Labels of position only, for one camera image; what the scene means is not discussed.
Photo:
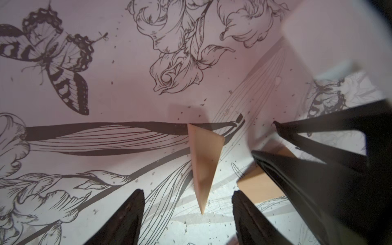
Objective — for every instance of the natural wood triangle block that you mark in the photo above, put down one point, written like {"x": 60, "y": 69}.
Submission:
{"x": 205, "y": 150}

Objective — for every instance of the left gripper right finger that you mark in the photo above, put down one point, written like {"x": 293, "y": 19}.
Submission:
{"x": 252, "y": 227}

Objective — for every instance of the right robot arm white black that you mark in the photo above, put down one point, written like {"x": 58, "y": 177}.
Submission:
{"x": 336, "y": 38}

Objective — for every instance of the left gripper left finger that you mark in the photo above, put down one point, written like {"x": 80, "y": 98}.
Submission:
{"x": 123, "y": 228}

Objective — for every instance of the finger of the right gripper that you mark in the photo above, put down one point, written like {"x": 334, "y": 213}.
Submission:
{"x": 358, "y": 138}
{"x": 339, "y": 205}

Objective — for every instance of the natural wood wedge block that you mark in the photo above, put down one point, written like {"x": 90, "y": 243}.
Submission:
{"x": 257, "y": 185}

